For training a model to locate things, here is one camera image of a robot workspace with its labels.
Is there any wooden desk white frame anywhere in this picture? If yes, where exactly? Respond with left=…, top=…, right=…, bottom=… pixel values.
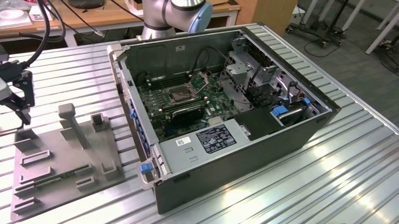
left=0, top=0, right=243, bottom=47

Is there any green RAM stick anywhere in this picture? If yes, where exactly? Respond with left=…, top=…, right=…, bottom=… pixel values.
left=34, top=164, right=90, bottom=188

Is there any black wheeled stand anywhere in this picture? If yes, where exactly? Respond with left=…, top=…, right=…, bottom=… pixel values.
left=285, top=0, right=347, bottom=49

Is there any grey parts rack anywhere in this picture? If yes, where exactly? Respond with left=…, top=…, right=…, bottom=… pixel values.
left=9, top=103, right=126, bottom=221

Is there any black looping data wire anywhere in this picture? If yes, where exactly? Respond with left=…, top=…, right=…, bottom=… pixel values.
left=189, top=46, right=229, bottom=72

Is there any thin black cable white plug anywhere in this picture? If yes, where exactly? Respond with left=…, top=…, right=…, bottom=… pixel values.
left=60, top=0, right=106, bottom=37

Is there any thick black cable bundle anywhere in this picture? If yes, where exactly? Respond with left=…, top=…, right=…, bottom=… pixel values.
left=17, top=0, right=68, bottom=70

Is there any black round base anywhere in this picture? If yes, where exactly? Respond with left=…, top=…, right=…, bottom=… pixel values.
left=68, top=0, right=105, bottom=7

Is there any black plastic shroud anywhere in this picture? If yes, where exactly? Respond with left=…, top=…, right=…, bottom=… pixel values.
left=233, top=107, right=285, bottom=141

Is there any metal drive cage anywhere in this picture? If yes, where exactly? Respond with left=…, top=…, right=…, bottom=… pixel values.
left=222, top=37, right=261, bottom=80

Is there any open white box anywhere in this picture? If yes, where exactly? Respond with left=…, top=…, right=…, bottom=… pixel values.
left=124, top=0, right=146, bottom=11

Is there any open black PC case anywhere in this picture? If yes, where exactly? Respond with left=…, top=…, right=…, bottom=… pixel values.
left=106, top=26, right=341, bottom=215

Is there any white box with label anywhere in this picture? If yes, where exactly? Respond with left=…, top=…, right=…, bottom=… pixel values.
left=29, top=6, right=53, bottom=22

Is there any black graphics card with fan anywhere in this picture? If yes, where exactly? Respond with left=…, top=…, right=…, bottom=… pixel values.
left=161, top=104, right=206, bottom=138

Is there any grey power supply with label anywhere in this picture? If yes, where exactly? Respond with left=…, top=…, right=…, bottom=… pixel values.
left=154, top=118, right=252, bottom=175

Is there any white table frame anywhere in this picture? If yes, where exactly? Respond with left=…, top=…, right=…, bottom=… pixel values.
left=364, top=0, right=399, bottom=56

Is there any white round dish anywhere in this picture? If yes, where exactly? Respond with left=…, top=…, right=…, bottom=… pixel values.
left=0, top=9, right=32, bottom=26

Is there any wooden cabinet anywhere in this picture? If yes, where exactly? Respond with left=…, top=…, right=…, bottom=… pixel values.
left=239, top=0, right=296, bottom=37

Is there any CPU socket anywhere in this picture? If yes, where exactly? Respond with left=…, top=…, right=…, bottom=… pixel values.
left=166, top=85, right=196, bottom=104

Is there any black RAM slot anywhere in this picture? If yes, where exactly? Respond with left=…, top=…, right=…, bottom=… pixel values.
left=148, top=74, right=189, bottom=83
left=152, top=104, right=200, bottom=116
left=150, top=79, right=190, bottom=89

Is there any hard disk in blue carrier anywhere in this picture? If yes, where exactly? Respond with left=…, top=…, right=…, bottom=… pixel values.
left=269, top=102, right=313, bottom=128

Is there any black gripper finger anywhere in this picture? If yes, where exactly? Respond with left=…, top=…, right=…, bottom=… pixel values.
left=9, top=70, right=36, bottom=127

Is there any green motherboard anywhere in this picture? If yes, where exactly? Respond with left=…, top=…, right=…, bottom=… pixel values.
left=136, top=71, right=240, bottom=139

